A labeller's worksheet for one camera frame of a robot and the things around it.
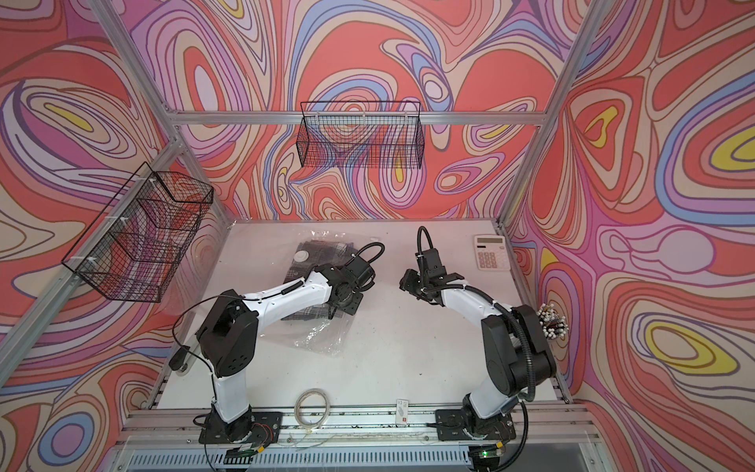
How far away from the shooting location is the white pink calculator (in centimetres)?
107

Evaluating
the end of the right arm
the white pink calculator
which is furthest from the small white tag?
the white pink calculator

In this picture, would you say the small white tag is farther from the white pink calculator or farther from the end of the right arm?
the white pink calculator

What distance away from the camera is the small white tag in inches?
29.7

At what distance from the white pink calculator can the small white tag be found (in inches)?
21.4
